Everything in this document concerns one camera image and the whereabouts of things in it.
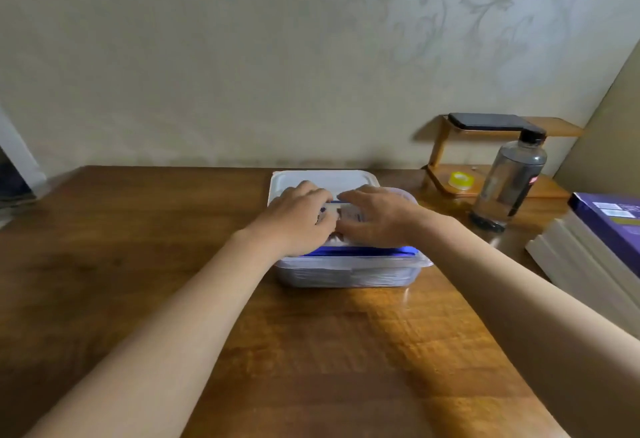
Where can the clear plastic container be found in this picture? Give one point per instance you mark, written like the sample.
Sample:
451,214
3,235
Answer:
350,275

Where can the black smartphone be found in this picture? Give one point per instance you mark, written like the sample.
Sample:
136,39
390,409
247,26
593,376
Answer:
490,121

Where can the stack of white boxes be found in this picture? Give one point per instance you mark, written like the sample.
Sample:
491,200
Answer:
565,248
545,258

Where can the person's right hand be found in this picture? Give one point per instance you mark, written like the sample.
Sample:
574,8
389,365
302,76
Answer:
390,218

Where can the yellow tape roll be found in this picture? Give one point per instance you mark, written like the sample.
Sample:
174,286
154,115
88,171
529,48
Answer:
467,184

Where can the small wooden desk shelf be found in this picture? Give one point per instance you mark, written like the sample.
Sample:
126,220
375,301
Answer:
555,127

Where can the white bookshelf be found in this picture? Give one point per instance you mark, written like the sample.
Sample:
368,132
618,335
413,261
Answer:
20,153

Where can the person's left hand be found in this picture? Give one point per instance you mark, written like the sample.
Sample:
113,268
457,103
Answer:
295,223

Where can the purple box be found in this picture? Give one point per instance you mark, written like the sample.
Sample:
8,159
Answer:
610,228

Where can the clear bottle with black cap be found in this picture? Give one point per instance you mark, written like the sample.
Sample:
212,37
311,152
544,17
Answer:
510,183

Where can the person's left forearm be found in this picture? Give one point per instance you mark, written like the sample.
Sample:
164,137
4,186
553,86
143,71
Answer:
150,333

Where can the white container lid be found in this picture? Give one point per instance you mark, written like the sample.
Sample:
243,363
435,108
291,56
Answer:
320,178

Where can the blue mask sachets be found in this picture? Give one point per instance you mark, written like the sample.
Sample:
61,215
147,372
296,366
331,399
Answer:
365,251

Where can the person's right forearm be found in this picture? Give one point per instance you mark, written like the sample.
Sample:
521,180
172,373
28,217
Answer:
540,318

